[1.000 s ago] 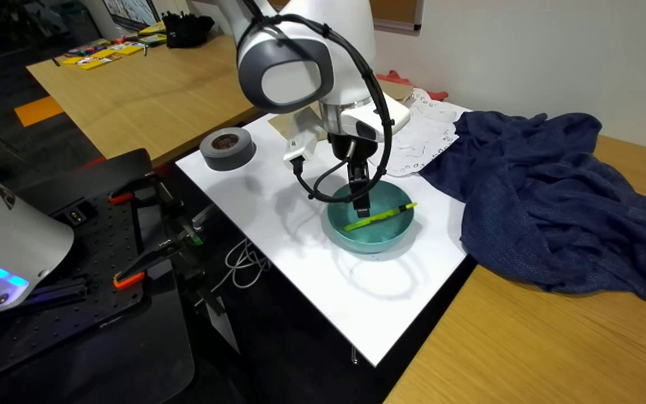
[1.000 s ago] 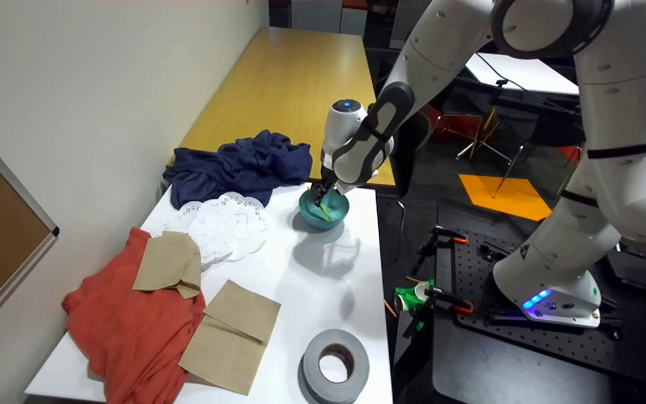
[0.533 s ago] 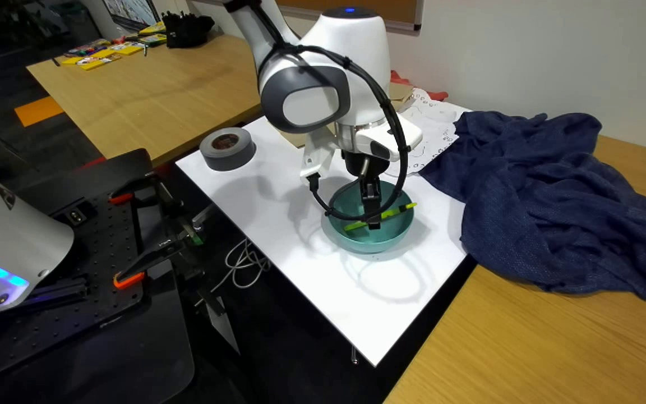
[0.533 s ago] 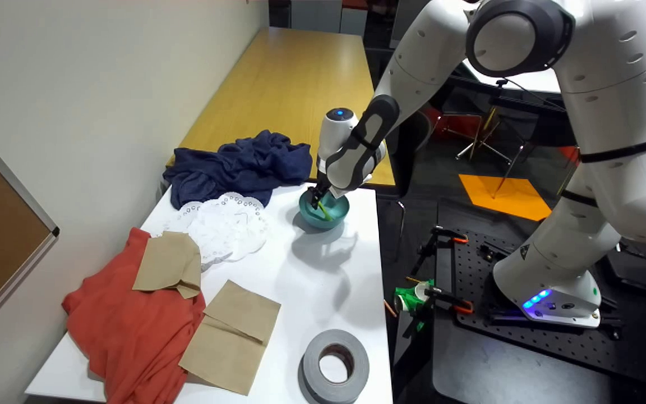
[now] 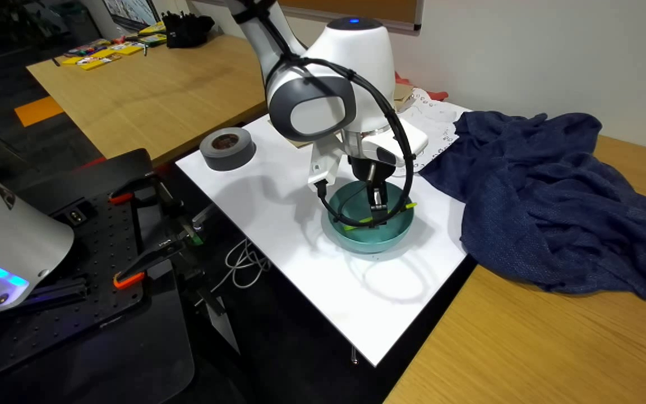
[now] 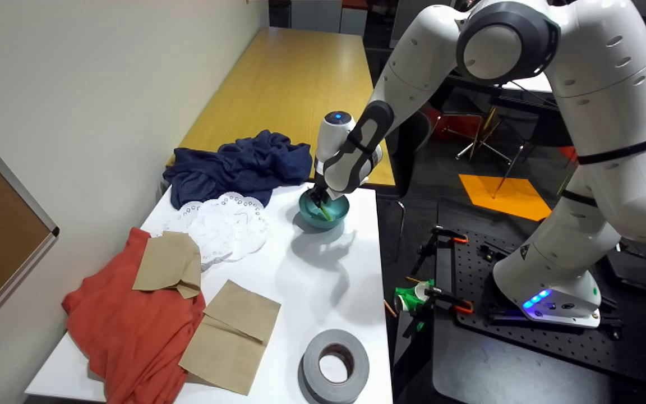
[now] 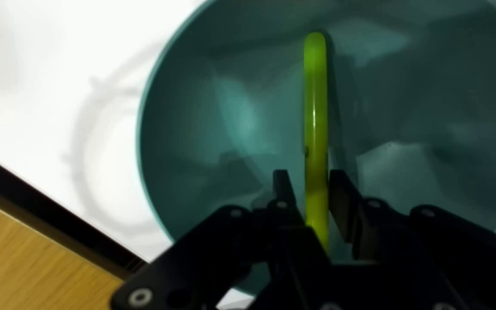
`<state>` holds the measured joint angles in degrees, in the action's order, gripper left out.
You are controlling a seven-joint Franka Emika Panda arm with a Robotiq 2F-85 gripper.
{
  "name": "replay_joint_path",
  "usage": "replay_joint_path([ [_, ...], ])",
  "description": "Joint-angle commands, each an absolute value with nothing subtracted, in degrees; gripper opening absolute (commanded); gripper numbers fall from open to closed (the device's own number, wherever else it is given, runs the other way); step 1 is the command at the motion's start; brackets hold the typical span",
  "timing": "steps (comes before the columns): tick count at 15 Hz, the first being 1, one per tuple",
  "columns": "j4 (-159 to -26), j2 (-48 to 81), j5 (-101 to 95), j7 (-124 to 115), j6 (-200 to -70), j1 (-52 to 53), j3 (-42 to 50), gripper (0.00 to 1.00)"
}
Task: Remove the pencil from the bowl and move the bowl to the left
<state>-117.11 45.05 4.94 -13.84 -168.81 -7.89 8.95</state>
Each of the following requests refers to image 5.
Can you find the green clamp pad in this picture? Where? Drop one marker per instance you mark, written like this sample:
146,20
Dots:
195,240

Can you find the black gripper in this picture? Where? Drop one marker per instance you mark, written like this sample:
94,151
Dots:
371,168

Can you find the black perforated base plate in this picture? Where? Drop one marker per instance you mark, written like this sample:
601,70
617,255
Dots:
106,249

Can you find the navy blue cloth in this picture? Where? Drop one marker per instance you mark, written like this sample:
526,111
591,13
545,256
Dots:
555,195

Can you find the orange floor mat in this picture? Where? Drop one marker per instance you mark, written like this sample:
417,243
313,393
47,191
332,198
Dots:
37,111

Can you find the wooden desk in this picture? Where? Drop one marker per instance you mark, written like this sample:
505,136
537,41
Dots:
157,98

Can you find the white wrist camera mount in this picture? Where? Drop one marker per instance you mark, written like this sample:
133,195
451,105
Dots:
324,170

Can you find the black glove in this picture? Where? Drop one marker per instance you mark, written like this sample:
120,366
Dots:
186,29

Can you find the orange-red cloth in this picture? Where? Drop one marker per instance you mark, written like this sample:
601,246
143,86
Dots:
438,95

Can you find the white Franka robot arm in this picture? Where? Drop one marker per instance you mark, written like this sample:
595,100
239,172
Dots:
314,105

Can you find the teal bowl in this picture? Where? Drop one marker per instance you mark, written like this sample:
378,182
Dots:
369,240

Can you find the yellow items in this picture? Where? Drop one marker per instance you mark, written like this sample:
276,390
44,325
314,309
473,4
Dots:
102,56

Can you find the grey duct tape roll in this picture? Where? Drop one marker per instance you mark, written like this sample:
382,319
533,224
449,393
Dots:
228,154

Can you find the framed cork board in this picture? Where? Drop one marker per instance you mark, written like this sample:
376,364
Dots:
382,13

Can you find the long wooden table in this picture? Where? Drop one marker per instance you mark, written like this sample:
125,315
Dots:
549,345

